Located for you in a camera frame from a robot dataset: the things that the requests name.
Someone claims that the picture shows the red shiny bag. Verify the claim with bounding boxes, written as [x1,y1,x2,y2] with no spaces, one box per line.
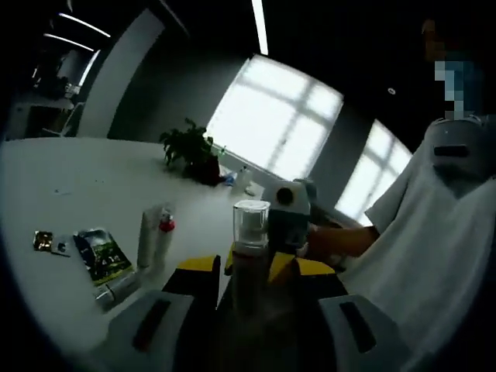
[191,157,222,186]

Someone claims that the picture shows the person in white shirt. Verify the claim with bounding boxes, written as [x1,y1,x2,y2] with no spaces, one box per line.
[340,127,496,372]

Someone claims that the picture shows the curved ceiling light strip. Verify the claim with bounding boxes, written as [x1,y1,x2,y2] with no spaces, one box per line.
[43,33,96,52]
[57,12,112,39]

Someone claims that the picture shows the white spray bottle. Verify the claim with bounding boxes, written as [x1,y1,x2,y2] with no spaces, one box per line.
[232,165,255,196]

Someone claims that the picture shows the grey chest-worn device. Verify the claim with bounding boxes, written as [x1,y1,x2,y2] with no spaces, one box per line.
[422,115,487,189]

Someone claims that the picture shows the large bright window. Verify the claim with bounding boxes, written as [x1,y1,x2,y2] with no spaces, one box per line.
[204,53,345,182]

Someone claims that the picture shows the white skincare tube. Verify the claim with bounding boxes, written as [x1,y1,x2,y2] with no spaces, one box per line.
[137,207,163,269]

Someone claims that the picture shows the gold skincare sachet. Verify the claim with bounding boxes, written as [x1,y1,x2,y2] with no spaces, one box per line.
[33,230,54,252]

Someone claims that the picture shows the green black skincare packet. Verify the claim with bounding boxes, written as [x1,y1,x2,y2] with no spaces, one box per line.
[72,227,136,287]

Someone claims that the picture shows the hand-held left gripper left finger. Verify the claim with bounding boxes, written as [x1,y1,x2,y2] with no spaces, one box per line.
[108,254,222,372]

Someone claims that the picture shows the potted green plant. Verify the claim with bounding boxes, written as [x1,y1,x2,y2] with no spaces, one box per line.
[158,117,226,179]

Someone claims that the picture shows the narrow bright window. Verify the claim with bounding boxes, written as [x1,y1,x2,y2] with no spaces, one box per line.
[333,119,415,228]

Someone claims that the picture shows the skincare pump bottle red collar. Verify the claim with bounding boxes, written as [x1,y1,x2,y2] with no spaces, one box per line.
[153,203,178,272]

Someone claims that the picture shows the long straight ceiling light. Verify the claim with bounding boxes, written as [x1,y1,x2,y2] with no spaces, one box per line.
[250,0,270,56]

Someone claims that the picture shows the row of white office desks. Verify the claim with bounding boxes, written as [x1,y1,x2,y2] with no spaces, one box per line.
[7,96,85,140]

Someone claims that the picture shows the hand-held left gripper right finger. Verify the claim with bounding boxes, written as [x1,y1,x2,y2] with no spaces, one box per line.
[270,258,414,372]

